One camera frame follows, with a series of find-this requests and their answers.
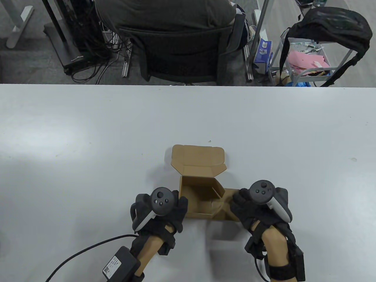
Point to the person's right hand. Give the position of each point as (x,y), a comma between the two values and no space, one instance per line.
(239,211)

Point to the person's left hand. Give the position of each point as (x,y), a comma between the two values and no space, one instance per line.
(180,211)

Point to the brown cardboard small mailer box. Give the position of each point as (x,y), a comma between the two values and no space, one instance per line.
(196,202)

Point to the person's right forearm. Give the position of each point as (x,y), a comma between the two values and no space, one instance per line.
(274,249)

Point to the blue and white box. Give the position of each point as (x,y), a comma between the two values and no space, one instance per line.
(263,50)

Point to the dark grey left hand controller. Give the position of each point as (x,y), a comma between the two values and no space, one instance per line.
(161,202)

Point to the dark grey hand controller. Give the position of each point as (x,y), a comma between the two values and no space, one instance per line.
(161,202)
(261,192)

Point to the dark grey right hand controller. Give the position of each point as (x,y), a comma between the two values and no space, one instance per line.
(261,192)

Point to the blue plastic bag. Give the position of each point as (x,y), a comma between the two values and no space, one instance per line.
(301,84)

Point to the black mesh office chair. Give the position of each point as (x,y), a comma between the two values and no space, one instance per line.
(182,55)

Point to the grey metal cart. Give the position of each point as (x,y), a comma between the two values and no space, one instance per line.
(314,71)

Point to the pink papers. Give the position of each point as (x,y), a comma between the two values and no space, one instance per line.
(302,60)

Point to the silver metal pole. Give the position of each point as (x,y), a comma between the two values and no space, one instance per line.
(258,26)

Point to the white power strip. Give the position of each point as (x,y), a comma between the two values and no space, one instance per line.
(108,36)

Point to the black backpack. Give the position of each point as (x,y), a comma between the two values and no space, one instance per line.
(332,26)

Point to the white desk leg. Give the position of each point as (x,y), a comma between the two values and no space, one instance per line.
(19,26)

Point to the black labelled wrist camera box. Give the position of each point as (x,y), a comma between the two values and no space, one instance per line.
(120,261)

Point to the black plain wrist camera box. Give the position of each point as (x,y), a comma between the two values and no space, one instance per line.
(298,264)

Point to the aluminium profile rail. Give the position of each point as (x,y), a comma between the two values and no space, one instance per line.
(249,67)
(126,67)

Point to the grey stand base with post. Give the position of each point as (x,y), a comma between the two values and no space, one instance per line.
(63,44)

